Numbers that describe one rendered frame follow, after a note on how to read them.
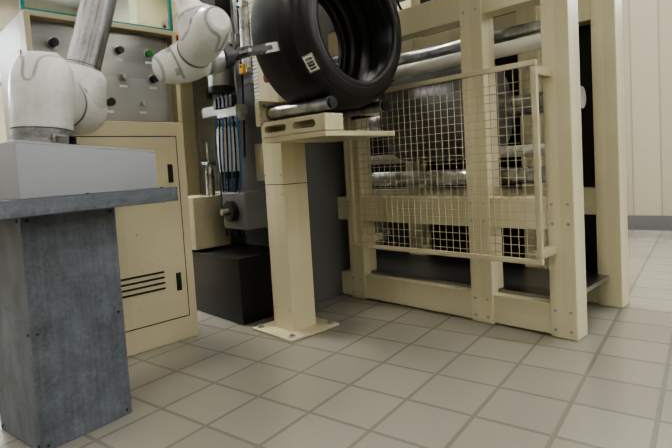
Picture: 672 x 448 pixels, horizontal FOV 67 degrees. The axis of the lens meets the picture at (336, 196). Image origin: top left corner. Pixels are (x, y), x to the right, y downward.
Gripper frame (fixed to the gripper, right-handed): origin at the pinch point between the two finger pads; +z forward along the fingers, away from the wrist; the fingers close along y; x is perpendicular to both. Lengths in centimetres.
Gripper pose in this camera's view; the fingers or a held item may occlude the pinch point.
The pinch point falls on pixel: (269, 47)
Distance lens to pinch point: 177.2
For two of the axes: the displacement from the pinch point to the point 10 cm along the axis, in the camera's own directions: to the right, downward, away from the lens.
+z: 6.8, -3.4, 6.6
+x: 2.4, 9.4, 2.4
